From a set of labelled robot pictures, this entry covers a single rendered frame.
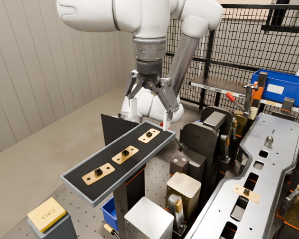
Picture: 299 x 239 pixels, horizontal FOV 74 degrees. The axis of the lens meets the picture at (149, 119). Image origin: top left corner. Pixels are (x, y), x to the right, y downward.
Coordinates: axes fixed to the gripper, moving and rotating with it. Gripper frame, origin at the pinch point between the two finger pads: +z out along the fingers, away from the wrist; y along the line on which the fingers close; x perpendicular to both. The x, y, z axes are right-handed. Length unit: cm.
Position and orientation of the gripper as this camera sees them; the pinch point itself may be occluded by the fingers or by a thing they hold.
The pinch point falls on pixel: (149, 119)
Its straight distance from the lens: 66.7
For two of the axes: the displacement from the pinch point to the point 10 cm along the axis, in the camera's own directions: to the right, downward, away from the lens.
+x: 5.9, -4.1, 6.9
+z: 0.0, 8.6, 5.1
